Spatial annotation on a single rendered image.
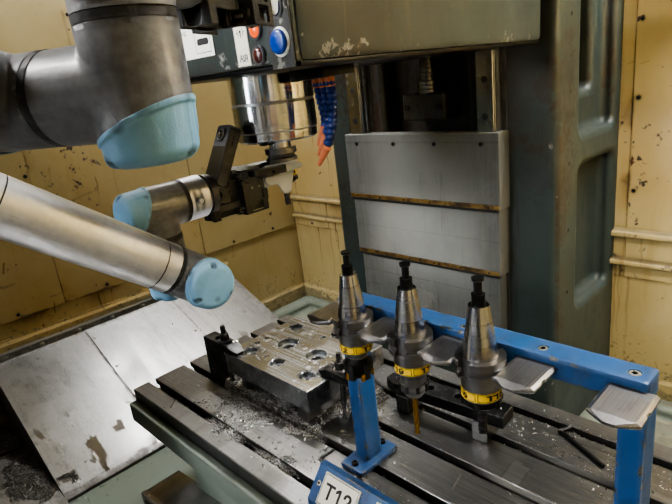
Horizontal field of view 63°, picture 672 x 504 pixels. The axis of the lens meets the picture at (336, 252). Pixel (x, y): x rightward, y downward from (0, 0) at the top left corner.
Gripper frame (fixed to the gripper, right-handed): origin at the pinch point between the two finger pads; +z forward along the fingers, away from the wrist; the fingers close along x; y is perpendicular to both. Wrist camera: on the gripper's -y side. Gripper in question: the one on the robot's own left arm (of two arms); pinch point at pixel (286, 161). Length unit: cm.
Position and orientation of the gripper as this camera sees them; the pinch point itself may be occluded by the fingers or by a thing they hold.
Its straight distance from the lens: 111.3
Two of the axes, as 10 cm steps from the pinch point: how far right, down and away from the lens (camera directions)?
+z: 7.0, -3.0, 6.4
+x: 7.0, 1.4, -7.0
